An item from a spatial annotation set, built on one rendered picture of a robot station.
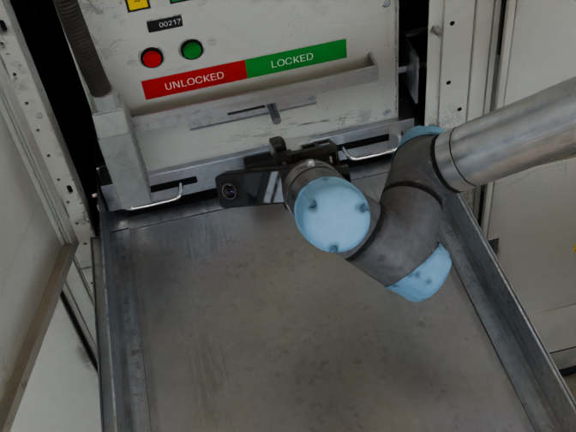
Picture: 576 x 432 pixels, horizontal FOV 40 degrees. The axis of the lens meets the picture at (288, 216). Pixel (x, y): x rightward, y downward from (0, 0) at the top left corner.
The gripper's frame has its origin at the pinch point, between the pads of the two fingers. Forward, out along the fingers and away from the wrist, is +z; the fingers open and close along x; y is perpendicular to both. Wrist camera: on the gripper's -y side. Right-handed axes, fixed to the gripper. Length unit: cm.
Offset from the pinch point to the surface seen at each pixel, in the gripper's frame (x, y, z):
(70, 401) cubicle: -47, -47, 38
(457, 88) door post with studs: 3.3, 32.4, 10.4
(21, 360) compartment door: -20.9, -42.9, -0.5
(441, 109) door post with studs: 0.2, 29.9, 12.2
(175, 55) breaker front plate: 17.6, -10.7, 7.3
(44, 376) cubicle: -38, -49, 33
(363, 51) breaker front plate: 12.3, 18.0, 10.3
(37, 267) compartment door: -10.0, -39.1, 9.1
